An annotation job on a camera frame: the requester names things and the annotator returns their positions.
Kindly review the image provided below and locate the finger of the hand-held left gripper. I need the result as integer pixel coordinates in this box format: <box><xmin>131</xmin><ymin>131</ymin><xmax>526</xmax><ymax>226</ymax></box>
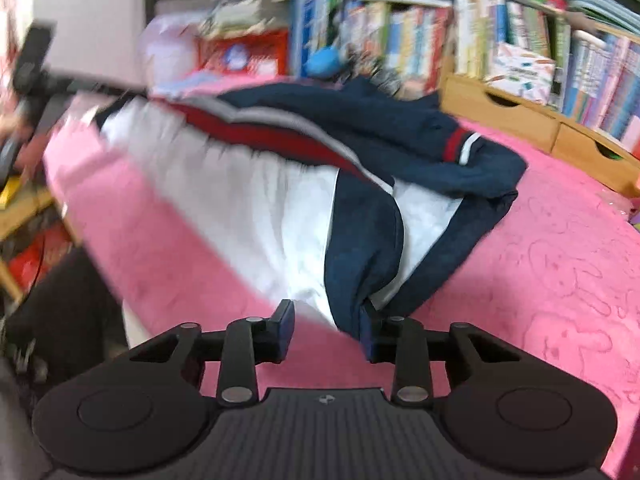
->
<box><xmin>52</xmin><ymin>72</ymin><xmax>151</xmax><ymax>98</ymax></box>

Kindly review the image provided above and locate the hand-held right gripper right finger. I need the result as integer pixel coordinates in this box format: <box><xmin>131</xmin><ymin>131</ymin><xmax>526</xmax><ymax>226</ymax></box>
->
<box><xmin>359</xmin><ymin>305</ymin><xmax>523</xmax><ymax>406</ymax></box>

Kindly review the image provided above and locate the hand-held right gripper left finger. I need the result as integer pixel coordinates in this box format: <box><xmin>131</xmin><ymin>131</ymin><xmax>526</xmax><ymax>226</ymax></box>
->
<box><xmin>117</xmin><ymin>299</ymin><xmax>297</xmax><ymax>406</ymax></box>

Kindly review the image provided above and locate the navy and white jacket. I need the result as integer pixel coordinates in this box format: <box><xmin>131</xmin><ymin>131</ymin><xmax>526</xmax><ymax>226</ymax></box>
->
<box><xmin>95</xmin><ymin>77</ymin><xmax>528</xmax><ymax>343</ymax></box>

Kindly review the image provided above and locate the white translucent bag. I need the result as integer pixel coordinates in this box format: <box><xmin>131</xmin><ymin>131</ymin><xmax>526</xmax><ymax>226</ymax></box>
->
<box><xmin>142</xmin><ymin>0</ymin><xmax>201</xmax><ymax>91</ymax></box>

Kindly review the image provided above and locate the light blue booklet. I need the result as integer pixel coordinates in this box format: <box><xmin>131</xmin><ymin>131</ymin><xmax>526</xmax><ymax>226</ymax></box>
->
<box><xmin>150</xmin><ymin>71</ymin><xmax>226</xmax><ymax>98</ymax></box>

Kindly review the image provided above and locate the stack of papers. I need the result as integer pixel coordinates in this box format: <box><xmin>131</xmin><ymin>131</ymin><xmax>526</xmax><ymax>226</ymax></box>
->
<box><xmin>200</xmin><ymin>0</ymin><xmax>296</xmax><ymax>41</ymax></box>

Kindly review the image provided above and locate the red snack package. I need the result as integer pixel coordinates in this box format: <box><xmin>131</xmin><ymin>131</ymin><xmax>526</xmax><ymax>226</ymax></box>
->
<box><xmin>197</xmin><ymin>30</ymin><xmax>291</xmax><ymax>78</ymax></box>

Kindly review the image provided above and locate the pink printed blanket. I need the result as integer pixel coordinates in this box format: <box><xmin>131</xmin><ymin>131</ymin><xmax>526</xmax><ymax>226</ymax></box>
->
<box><xmin>42</xmin><ymin>77</ymin><xmax>640</xmax><ymax>478</ymax></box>

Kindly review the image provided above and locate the blue round plush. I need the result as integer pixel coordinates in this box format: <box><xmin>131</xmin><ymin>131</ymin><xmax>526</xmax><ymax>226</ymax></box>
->
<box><xmin>305</xmin><ymin>45</ymin><xmax>348</xmax><ymax>78</ymax></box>

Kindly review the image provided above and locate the metal bicycle model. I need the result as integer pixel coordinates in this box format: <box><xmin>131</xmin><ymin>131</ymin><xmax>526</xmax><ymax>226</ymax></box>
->
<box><xmin>340</xmin><ymin>52</ymin><xmax>406</xmax><ymax>98</ymax></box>

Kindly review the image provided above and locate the wooden drawer organizer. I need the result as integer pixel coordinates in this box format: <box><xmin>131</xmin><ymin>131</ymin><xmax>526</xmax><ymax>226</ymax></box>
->
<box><xmin>440</xmin><ymin>72</ymin><xmax>640</xmax><ymax>198</ymax></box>

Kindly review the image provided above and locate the row of picture books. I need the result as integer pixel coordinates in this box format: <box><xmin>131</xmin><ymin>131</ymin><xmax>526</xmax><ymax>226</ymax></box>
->
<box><xmin>340</xmin><ymin>0</ymin><xmax>453</xmax><ymax>96</ymax></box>

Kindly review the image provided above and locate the white box with pencil print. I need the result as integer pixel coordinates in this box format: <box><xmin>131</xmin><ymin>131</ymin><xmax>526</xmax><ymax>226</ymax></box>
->
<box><xmin>485</xmin><ymin>42</ymin><xmax>558</xmax><ymax>106</ymax></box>

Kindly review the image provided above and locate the white shelf board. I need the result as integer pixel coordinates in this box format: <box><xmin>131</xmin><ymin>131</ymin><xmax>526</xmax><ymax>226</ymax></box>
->
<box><xmin>357</xmin><ymin>0</ymin><xmax>453</xmax><ymax>10</ymax></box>

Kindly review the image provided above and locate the row of colourful books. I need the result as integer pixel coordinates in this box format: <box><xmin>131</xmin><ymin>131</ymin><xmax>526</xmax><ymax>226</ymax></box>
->
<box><xmin>452</xmin><ymin>0</ymin><xmax>640</xmax><ymax>158</ymax></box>

